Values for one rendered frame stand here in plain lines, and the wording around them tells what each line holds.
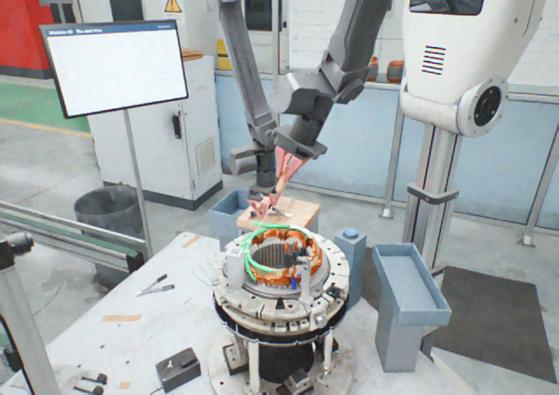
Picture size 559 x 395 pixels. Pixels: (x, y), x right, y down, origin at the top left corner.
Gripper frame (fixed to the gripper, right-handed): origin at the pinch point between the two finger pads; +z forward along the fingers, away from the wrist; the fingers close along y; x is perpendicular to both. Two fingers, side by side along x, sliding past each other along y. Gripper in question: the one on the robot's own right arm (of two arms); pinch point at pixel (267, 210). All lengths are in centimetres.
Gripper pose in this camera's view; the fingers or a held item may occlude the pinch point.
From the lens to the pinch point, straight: 117.0
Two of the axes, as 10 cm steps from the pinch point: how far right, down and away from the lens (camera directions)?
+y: -4.1, 4.3, -8.0
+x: 9.1, 1.7, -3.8
